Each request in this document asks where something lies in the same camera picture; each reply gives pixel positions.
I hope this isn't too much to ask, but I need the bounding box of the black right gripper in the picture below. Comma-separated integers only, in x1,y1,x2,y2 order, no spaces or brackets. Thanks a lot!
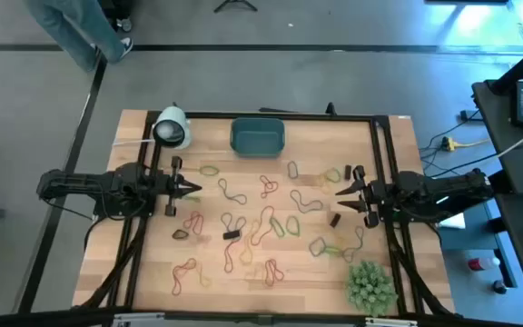
334,164,383,230

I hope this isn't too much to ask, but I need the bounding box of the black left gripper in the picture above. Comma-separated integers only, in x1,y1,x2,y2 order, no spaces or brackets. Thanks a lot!
153,156,203,218

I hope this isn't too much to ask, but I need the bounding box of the red rubber band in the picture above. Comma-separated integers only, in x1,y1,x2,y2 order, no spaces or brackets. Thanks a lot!
183,210,205,236
172,257,198,297
260,174,280,199
222,235,243,274
264,258,285,288
250,205,275,247

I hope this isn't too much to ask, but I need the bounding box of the teal plastic bin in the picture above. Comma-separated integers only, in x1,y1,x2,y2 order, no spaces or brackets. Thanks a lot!
229,116,286,159

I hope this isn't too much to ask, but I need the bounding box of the white cylinder with dark face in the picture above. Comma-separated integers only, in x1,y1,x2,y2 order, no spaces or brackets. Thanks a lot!
152,104,193,150

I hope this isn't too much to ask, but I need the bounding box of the green artificial potted plant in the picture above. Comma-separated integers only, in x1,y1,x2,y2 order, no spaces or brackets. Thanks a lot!
345,259,399,318

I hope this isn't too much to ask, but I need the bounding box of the white box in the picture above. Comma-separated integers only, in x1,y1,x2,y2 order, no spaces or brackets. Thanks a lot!
437,212,467,231

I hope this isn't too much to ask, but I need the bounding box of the yellow power plug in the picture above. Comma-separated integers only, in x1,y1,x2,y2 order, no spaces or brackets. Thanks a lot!
440,135,489,153

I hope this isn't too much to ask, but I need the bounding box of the red and white bottle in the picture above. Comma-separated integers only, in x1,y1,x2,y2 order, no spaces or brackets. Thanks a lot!
468,256,502,273

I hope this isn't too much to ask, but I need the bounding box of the black desk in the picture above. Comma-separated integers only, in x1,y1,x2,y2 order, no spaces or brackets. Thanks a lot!
472,79,523,306

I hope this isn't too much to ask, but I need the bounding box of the black wheeled cart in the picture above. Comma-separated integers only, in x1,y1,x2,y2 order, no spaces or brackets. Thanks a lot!
97,0,134,33

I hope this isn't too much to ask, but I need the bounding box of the person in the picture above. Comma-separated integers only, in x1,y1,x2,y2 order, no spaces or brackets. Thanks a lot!
23,0,134,74

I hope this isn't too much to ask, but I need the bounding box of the black tripod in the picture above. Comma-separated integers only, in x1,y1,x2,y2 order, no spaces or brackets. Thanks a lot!
213,0,259,14

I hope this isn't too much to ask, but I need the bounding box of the black rig crossbar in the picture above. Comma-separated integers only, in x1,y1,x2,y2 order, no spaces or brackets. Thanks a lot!
0,306,523,327

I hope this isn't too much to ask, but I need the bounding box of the black floor cable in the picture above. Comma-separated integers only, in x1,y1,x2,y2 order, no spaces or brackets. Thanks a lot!
418,129,501,179

